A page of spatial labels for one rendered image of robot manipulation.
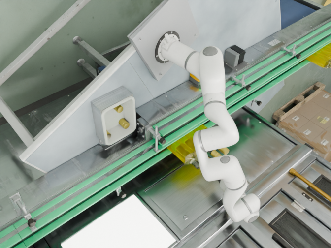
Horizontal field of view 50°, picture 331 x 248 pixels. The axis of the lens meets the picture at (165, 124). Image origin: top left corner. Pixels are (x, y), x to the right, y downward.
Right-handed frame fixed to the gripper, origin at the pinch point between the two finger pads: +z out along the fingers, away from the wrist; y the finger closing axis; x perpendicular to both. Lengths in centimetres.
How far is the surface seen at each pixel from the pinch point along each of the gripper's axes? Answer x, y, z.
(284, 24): -99, 13, 78
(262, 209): -15.6, -17.0, -19.9
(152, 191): 29.7, -12.6, 10.1
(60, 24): 45, 39, 93
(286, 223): -21.7, -17.3, -30.8
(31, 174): 82, -15, 47
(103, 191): 53, -3, 14
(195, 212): 16.2, -12.7, -9.2
